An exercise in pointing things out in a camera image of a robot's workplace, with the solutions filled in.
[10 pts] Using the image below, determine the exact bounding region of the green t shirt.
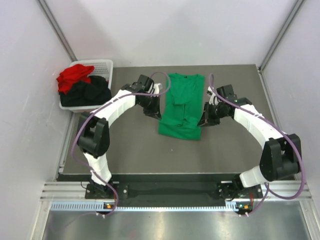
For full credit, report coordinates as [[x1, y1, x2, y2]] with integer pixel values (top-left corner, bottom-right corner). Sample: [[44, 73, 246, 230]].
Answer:
[[158, 73, 205, 141]]

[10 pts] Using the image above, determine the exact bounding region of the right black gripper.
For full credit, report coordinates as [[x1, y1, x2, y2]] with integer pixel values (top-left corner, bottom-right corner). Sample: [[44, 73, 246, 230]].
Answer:
[[198, 101, 229, 128]]

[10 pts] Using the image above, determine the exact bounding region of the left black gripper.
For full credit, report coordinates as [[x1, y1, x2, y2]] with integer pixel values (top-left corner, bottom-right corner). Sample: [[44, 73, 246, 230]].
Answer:
[[137, 94, 162, 121]]

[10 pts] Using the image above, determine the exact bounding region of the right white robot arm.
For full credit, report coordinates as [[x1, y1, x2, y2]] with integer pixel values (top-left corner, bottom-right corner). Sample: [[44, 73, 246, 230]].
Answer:
[[197, 84, 302, 198]]

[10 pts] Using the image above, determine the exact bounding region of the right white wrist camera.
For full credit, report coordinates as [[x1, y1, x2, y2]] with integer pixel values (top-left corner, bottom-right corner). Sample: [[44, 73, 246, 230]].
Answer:
[[206, 86, 219, 106]]

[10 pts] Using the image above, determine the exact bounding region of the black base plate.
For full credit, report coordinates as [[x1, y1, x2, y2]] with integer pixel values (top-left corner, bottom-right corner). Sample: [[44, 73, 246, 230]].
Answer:
[[84, 181, 262, 201]]

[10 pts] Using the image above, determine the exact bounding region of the aluminium frame rail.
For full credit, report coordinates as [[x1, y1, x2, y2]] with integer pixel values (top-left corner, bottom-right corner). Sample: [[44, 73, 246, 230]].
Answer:
[[40, 180, 300, 201]]

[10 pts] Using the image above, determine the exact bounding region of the red t shirt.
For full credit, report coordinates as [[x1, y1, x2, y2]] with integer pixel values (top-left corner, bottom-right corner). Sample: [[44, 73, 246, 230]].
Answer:
[[56, 64, 95, 95]]

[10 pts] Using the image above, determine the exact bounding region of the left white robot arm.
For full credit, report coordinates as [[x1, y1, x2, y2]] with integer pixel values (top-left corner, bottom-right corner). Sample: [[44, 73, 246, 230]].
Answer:
[[75, 75, 162, 199]]

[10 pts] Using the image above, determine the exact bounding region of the white plastic basket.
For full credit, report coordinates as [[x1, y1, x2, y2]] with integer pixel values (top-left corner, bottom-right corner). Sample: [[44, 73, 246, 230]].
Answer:
[[59, 59, 113, 113]]

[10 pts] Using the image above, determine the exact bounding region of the white slotted cable duct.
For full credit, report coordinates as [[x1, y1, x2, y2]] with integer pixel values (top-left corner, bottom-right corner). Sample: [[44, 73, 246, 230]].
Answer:
[[50, 201, 252, 212]]

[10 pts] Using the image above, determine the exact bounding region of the black t shirt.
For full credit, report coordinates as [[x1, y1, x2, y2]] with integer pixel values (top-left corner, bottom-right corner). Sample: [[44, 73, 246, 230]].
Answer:
[[59, 75, 112, 107]]

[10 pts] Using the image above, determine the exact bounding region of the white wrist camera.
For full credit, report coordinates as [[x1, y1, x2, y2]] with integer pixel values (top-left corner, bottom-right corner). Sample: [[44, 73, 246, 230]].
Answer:
[[206, 86, 219, 106], [149, 83, 163, 97]]

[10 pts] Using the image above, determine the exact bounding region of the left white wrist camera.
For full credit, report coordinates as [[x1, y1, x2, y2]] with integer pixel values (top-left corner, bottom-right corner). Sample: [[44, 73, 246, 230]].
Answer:
[[149, 83, 163, 97]]

